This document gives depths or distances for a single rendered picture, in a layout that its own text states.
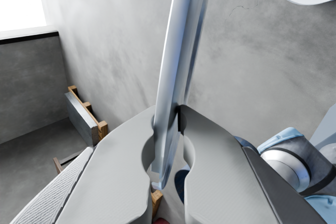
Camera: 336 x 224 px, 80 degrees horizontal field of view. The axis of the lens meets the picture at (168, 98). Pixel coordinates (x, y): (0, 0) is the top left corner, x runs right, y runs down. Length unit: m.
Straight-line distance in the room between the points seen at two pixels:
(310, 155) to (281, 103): 0.72
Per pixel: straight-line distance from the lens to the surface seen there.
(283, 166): 0.55
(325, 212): 0.65
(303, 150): 0.60
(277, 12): 1.20
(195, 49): 0.29
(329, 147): 0.79
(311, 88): 1.23
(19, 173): 4.68
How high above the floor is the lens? 1.13
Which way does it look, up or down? 37 degrees down
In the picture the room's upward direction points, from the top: 116 degrees counter-clockwise
